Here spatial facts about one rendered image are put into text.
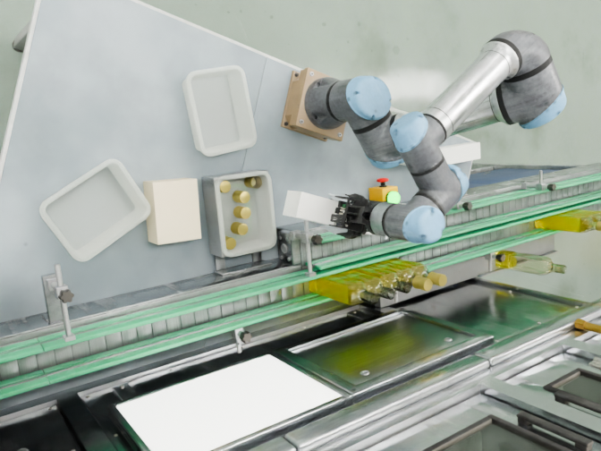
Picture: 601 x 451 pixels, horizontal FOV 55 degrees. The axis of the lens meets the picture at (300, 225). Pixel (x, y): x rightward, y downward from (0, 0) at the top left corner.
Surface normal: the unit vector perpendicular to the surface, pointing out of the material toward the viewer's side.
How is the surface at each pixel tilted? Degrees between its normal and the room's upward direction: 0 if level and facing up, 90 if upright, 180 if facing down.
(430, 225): 0
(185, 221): 0
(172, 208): 0
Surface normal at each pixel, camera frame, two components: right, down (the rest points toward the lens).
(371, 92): 0.47, 0.00
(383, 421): -0.08, -0.98
